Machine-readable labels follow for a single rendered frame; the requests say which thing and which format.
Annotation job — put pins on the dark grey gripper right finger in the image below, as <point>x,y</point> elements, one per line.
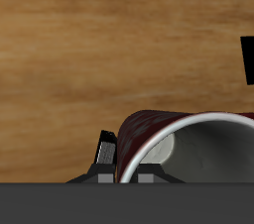
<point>149,172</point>

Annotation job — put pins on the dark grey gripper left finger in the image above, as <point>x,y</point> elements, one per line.
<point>105,153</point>

